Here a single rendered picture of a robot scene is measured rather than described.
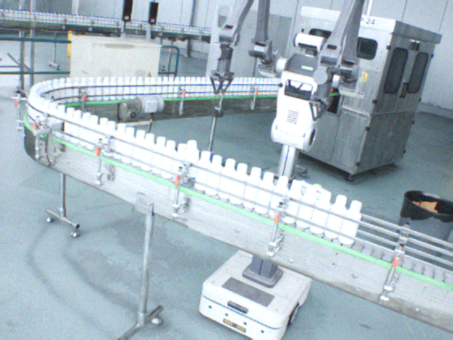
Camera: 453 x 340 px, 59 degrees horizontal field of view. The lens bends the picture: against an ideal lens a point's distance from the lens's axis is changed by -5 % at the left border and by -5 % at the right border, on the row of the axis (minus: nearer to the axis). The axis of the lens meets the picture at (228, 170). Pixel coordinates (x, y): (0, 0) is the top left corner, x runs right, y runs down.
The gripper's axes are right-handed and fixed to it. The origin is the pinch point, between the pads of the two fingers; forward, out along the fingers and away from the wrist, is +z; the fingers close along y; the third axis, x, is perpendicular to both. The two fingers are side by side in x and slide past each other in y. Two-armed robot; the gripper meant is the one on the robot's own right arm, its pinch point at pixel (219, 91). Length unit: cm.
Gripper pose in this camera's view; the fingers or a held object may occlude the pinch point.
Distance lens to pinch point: 186.9
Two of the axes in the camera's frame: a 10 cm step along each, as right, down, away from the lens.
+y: -4.6, 2.3, -8.6
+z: -1.6, 9.3, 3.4
